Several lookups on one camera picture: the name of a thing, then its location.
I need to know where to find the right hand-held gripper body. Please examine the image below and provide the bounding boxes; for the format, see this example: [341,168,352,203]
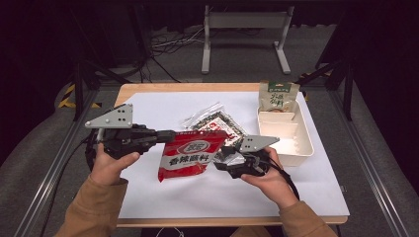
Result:
[222,134,281,180]

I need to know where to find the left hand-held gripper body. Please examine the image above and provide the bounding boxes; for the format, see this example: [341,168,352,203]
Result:
[84,103,158,161]

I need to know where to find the red seasoning packet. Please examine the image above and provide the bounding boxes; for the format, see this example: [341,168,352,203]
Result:
[157,129,229,184]

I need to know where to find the white divided plastic box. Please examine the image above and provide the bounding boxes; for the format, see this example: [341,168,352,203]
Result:
[256,98,315,167]

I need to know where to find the clear seaweed packet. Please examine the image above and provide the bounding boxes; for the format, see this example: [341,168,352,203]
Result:
[182,102,249,167]

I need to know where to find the beige green seasoning packet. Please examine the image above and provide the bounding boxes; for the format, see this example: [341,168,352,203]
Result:
[257,80,301,114]

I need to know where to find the person's right hand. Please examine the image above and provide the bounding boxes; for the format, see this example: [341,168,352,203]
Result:
[240,146,299,210]

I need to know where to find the person's left hand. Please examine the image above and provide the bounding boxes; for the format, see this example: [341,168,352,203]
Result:
[88,142,141,188]

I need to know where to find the white table sheet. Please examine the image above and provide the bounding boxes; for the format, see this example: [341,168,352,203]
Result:
[113,91,351,220]

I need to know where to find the black metal stand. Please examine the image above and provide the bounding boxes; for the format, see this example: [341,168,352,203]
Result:
[70,57,132,122]
[295,57,356,122]

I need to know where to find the yellow black floor tape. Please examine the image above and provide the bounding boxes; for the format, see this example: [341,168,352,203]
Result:
[57,83,103,110]

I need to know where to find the white metal stand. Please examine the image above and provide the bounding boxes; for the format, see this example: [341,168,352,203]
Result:
[201,4,295,75]

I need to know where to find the left hand-held gripper cable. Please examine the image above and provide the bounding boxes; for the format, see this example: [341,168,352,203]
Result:
[84,128,101,172]

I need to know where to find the hand-held gripper cable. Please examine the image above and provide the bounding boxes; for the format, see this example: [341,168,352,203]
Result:
[84,128,101,172]
[265,157,301,201]

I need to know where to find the right hand-held gripper cable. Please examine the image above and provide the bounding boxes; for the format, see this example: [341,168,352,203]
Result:
[265,157,301,201]

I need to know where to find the thin white cable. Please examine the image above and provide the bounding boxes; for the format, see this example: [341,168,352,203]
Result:
[154,226,186,237]

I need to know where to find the aluminium rail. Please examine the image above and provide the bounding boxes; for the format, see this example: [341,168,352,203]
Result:
[329,89,410,237]
[13,88,101,237]

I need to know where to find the bundle of floor cables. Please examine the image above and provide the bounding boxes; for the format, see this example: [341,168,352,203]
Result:
[139,26,211,84]

